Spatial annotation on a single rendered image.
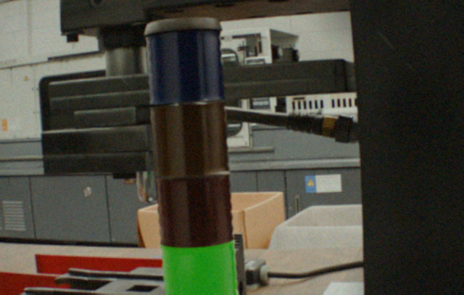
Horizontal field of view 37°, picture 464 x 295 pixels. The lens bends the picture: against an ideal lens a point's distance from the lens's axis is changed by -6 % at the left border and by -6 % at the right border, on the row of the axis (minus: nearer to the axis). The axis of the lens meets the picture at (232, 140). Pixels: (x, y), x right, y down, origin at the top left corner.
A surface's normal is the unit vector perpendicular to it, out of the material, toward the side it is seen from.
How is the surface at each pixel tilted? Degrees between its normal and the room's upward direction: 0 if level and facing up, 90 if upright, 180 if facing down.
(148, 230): 91
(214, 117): 104
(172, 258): 76
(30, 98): 90
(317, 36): 90
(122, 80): 90
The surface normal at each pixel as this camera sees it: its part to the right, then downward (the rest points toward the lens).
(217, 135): 0.69, -0.26
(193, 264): -0.08, 0.30
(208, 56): 0.63, 0.24
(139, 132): -0.29, 0.07
